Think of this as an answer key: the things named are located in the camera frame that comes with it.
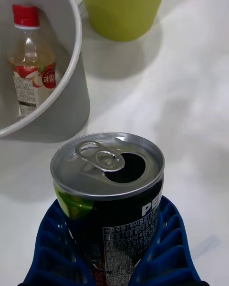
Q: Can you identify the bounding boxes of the clear bottle with red cap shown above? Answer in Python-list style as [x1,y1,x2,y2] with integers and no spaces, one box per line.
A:
[7,4,57,119]

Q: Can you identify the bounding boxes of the grey plastic waste bin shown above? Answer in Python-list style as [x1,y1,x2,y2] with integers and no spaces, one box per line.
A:
[0,0,91,143]

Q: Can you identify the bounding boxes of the black drink can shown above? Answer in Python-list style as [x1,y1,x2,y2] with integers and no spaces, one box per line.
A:
[50,132,165,286]

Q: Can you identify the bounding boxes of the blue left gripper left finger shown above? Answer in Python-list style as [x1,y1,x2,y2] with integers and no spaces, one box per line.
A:
[17,198,96,286]

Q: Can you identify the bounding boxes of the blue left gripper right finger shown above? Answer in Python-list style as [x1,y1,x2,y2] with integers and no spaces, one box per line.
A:
[130,194,210,286]

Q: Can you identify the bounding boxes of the yellow-green plastic waste bin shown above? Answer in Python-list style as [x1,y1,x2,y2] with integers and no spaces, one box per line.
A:
[77,0,169,42]

